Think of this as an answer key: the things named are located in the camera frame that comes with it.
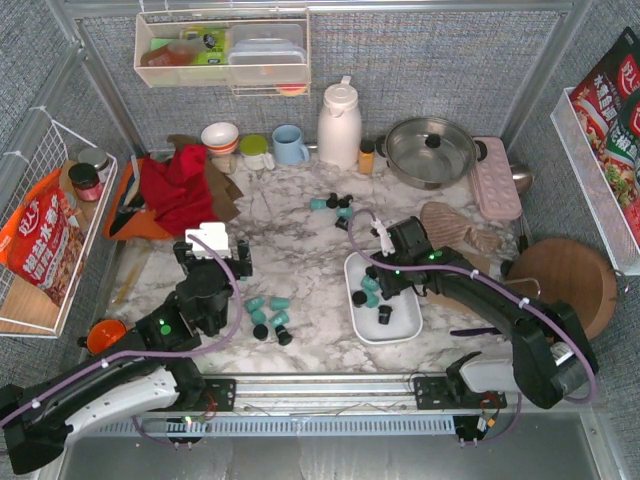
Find orange snack bag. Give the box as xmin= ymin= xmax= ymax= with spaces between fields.
xmin=1 ymin=169 xmax=84 ymax=307

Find light blue mug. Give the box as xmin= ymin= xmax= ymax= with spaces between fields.
xmin=272 ymin=125 xmax=310 ymax=166

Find red jam jar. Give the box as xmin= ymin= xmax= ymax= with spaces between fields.
xmin=68 ymin=163 xmax=103 ymax=202

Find small dark jar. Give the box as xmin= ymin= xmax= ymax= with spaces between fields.
xmin=78 ymin=147 xmax=110 ymax=183

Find teal coffee capsule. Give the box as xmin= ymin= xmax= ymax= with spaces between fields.
xmin=269 ymin=310 xmax=290 ymax=328
xmin=309 ymin=198 xmax=327 ymax=211
xmin=361 ymin=275 xmax=380 ymax=292
xmin=336 ymin=207 xmax=353 ymax=219
xmin=270 ymin=296 xmax=290 ymax=311
xmin=251 ymin=309 xmax=267 ymax=326
xmin=245 ymin=296 xmax=265 ymax=313
xmin=364 ymin=290 xmax=379 ymax=308

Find red cloth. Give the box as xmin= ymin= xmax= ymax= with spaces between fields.
xmin=140 ymin=144 xmax=219 ymax=236

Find white wire corner shelf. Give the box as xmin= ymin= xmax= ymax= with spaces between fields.
xmin=1 ymin=118 xmax=118 ymax=338

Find white thermos jug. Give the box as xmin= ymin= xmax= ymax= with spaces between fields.
xmin=317 ymin=76 xmax=362 ymax=171

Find orange tray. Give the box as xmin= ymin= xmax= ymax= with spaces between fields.
xmin=102 ymin=163 xmax=172 ymax=241

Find orange cup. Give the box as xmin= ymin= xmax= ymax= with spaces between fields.
xmin=86 ymin=319 xmax=127 ymax=354

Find metal ladle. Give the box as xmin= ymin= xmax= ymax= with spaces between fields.
xmin=510 ymin=163 xmax=534 ymax=196

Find round wooden cutting board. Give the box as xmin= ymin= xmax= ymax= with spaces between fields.
xmin=506 ymin=238 xmax=618 ymax=340

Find small glass jar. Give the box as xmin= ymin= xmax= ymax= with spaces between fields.
xmin=212 ymin=154 xmax=237 ymax=175

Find white orange striped bowl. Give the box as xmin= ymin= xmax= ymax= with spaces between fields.
xmin=200 ymin=122 xmax=239 ymax=155

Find glass jar green lid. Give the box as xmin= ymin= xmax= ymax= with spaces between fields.
xmin=239 ymin=134 xmax=275 ymax=171

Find steel pot with lid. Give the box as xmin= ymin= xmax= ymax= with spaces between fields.
xmin=375 ymin=117 xmax=488 ymax=190

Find yellow spice bottle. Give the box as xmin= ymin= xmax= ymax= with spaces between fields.
xmin=358 ymin=139 xmax=376 ymax=175

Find tan scouring pad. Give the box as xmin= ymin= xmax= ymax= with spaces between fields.
xmin=463 ymin=252 xmax=491 ymax=275

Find pink egg tray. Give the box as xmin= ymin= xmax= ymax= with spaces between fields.
xmin=469 ymin=137 xmax=522 ymax=221

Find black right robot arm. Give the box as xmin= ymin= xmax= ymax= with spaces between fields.
xmin=370 ymin=217 xmax=598 ymax=409

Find striped brown mat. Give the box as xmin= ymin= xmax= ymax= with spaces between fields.
xmin=419 ymin=202 xmax=502 ymax=254

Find white storage basket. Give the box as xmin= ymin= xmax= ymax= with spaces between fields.
xmin=343 ymin=252 xmax=424 ymax=345

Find brown felt mat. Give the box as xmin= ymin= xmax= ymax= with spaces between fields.
xmin=167 ymin=134 xmax=243 ymax=225

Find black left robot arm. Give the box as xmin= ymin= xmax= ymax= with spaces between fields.
xmin=1 ymin=229 xmax=253 ymax=475

